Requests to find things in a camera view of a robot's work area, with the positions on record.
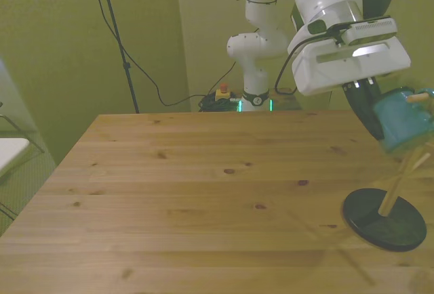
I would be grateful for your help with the white folding chair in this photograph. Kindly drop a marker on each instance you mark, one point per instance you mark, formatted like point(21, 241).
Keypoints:
point(10, 151)

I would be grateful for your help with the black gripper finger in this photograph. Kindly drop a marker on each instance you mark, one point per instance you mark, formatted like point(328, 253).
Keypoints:
point(375, 92)
point(359, 107)

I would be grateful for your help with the blue enamel mug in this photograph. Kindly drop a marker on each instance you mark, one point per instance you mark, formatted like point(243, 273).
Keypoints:
point(400, 118)

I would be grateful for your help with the yellow emergency stop button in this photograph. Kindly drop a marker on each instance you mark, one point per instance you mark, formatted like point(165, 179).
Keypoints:
point(223, 95)

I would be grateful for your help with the wooden mug tree black base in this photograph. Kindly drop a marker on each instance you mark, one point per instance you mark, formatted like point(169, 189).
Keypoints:
point(386, 226)

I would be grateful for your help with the black tripod stand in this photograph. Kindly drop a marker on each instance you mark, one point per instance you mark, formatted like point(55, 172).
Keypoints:
point(126, 67)

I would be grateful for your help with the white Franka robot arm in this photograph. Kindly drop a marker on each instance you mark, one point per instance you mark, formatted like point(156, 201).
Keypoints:
point(257, 50)

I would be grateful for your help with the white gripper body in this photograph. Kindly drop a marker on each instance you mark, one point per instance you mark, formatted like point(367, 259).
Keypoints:
point(339, 70)

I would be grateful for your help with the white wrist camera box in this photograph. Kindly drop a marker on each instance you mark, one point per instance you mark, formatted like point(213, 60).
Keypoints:
point(369, 30)

